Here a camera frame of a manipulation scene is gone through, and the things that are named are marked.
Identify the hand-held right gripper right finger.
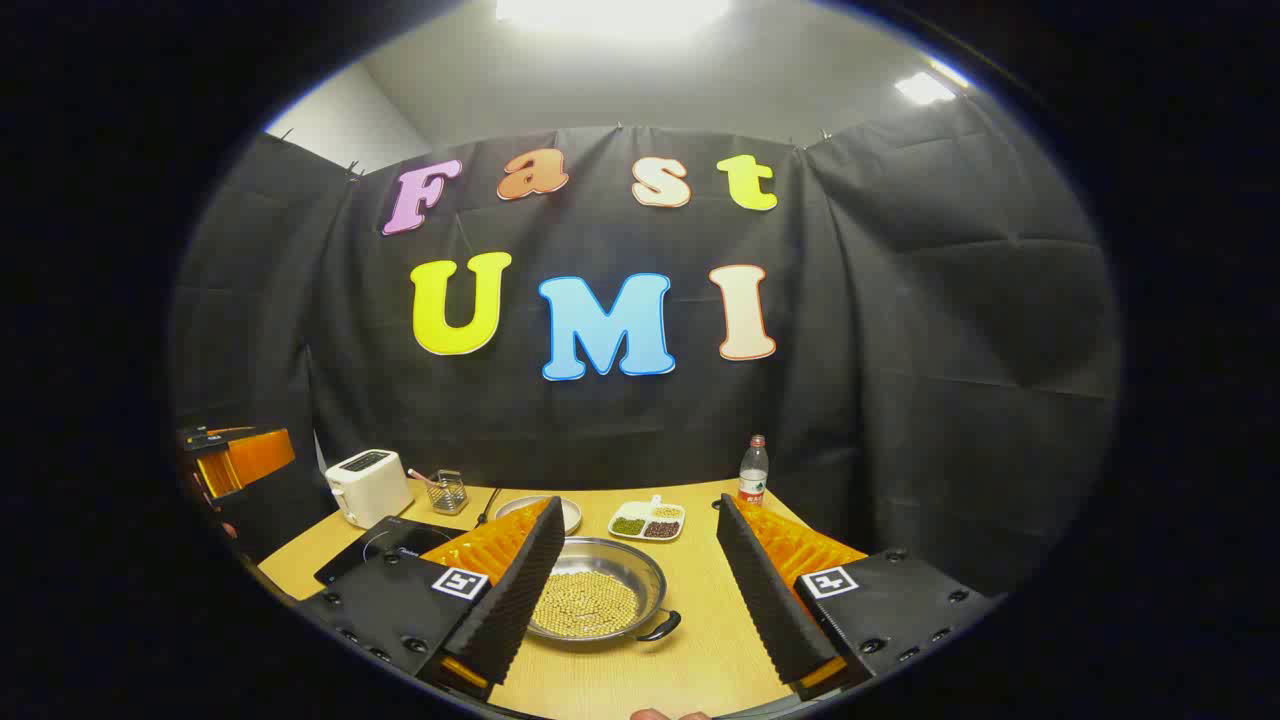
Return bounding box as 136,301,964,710
716,493,1006,701

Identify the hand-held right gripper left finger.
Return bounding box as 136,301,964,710
298,496,567,701

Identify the pile of soybeans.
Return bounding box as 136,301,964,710
530,570,641,638

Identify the stainless steel pot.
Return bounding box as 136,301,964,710
525,537,683,644

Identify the black induction cooktop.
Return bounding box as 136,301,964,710
314,515,466,588

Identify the round white plate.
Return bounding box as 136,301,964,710
495,494,583,536

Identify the clear plastic water bottle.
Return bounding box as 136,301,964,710
738,434,770,506

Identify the white divided bean dish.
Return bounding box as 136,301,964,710
608,495,687,543

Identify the white toaster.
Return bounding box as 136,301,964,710
325,449,415,529

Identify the ceiling light panel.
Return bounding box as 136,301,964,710
895,70,959,106
495,0,736,33

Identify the small wire basket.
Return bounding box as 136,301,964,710
427,469,469,515

